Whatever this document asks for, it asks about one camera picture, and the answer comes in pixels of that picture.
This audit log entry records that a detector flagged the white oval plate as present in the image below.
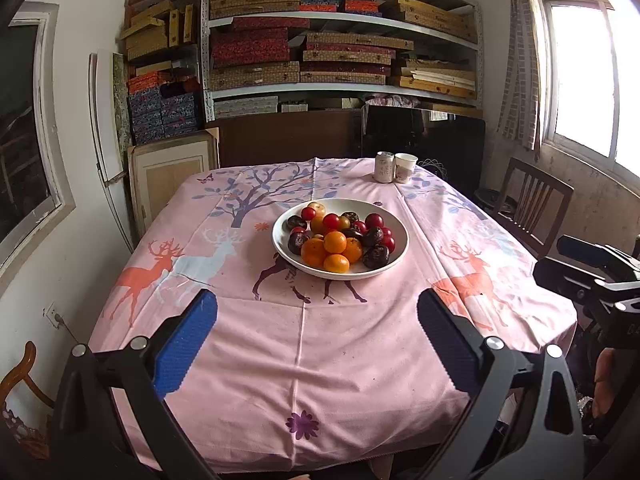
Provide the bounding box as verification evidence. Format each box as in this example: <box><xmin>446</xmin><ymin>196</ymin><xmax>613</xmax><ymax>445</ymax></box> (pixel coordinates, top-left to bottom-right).
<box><xmin>271</xmin><ymin>198</ymin><xmax>409</xmax><ymax>282</ymax></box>

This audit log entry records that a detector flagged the dark red tomato on plate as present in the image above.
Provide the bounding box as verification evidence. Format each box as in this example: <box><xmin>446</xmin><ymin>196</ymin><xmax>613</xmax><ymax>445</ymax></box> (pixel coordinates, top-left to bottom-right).
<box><xmin>364</xmin><ymin>214</ymin><xmax>385</xmax><ymax>230</ymax></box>

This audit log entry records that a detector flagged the dark wooden cabinet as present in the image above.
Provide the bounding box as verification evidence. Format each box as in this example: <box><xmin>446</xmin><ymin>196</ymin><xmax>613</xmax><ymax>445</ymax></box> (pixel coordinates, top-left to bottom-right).
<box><xmin>209</xmin><ymin>110</ymin><xmax>362</xmax><ymax>167</ymax></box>

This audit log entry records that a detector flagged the white paper cup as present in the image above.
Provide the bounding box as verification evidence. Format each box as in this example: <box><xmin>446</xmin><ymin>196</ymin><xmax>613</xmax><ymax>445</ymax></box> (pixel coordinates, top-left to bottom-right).
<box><xmin>394</xmin><ymin>153</ymin><xmax>418</xmax><ymax>183</ymax></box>

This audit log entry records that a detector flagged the dark water chestnut middle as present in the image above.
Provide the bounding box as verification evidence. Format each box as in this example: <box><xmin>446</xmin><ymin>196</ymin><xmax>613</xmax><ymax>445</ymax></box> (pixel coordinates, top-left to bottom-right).
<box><xmin>288</xmin><ymin>232</ymin><xmax>310</xmax><ymax>256</ymax></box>

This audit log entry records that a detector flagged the orange tangerine top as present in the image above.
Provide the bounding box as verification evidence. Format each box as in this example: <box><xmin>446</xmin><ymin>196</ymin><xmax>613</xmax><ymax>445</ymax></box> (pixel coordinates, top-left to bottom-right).
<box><xmin>323</xmin><ymin>231</ymin><xmax>346</xmax><ymax>254</ymax></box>

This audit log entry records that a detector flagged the bright right window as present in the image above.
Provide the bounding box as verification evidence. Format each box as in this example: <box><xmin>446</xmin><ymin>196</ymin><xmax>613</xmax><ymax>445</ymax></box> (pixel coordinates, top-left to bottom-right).
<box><xmin>537</xmin><ymin>0</ymin><xmax>639</xmax><ymax>188</ymax></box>

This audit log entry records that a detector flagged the dark water chestnut right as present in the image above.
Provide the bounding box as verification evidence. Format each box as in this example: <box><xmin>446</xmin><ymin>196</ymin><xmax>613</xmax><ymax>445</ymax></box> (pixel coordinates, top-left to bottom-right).
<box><xmin>362</xmin><ymin>244</ymin><xmax>390</xmax><ymax>270</ymax></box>

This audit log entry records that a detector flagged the curved wooden chair left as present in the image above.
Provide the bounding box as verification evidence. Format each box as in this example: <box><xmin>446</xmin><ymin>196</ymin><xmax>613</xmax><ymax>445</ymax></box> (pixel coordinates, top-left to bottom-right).
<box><xmin>0</xmin><ymin>341</ymin><xmax>55</xmax><ymax>464</ymax></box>

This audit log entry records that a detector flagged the yellow orange tomato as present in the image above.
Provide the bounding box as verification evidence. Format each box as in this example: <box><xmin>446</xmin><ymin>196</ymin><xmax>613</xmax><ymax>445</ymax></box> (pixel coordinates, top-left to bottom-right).
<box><xmin>323</xmin><ymin>254</ymin><xmax>350</xmax><ymax>274</ymax></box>

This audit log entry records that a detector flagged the dark wooden chair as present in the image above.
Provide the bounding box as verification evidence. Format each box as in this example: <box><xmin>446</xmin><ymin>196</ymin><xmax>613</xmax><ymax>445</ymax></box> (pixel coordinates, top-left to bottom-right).
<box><xmin>491</xmin><ymin>157</ymin><xmax>574</xmax><ymax>260</ymax></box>

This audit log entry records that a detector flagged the yellow tomato on plate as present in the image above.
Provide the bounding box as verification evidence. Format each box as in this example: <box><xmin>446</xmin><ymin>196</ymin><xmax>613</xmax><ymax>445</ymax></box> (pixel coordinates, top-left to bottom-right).
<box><xmin>308</xmin><ymin>202</ymin><xmax>326</xmax><ymax>216</ymax></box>

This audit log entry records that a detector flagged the pink deer print tablecloth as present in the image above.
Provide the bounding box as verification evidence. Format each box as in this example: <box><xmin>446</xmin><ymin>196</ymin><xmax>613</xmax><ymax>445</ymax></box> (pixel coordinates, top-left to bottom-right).
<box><xmin>90</xmin><ymin>158</ymin><xmax>577</xmax><ymax>472</ymax></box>

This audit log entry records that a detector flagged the window with white frame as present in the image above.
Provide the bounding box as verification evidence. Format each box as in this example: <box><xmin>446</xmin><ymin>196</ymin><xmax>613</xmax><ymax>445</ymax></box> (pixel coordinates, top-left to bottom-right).
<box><xmin>1</xmin><ymin>1</ymin><xmax>75</xmax><ymax>289</ymax></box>

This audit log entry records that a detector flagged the pink beverage can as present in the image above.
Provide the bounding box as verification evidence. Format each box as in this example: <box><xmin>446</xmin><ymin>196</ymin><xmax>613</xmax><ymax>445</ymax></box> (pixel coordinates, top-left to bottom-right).
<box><xmin>373</xmin><ymin>152</ymin><xmax>395</xmax><ymax>183</ymax></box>

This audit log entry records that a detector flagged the framed panel leaning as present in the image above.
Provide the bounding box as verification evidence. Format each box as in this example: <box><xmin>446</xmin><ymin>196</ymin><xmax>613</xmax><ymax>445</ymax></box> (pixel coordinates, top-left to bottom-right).
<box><xmin>127</xmin><ymin>128</ymin><xmax>219</xmax><ymax>240</ymax></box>

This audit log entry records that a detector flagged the dark water chestnut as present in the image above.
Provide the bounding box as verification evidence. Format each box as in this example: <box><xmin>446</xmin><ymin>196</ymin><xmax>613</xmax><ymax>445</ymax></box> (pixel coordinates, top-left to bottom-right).
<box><xmin>288</xmin><ymin>232</ymin><xmax>310</xmax><ymax>256</ymax></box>
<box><xmin>362</xmin><ymin>244</ymin><xmax>390</xmax><ymax>270</ymax></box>

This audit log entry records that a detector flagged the metal storage shelf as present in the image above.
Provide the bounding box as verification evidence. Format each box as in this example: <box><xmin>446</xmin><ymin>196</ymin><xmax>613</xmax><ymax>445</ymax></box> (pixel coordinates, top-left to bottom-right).
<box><xmin>200</xmin><ymin>0</ymin><xmax>483</xmax><ymax>120</ymax></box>

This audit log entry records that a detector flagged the person's right hand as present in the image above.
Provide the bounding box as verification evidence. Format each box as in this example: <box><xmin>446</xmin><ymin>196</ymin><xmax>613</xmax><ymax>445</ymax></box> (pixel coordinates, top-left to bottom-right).
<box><xmin>592</xmin><ymin>348</ymin><xmax>639</xmax><ymax>418</ymax></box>

